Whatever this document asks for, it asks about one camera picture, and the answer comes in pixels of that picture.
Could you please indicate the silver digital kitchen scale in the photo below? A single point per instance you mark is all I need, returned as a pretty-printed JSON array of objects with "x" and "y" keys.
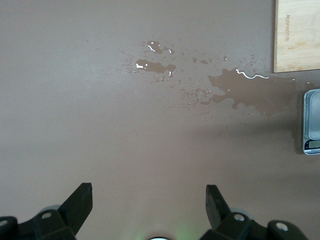
[{"x": 312, "y": 120}]

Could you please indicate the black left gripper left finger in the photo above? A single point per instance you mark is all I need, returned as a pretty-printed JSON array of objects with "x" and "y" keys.
[{"x": 72, "y": 212}]

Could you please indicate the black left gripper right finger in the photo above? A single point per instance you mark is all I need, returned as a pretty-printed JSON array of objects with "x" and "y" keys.
[{"x": 220, "y": 217}]

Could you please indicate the bamboo cutting board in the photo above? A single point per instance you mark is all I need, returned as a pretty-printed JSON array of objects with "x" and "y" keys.
[{"x": 300, "y": 37}]

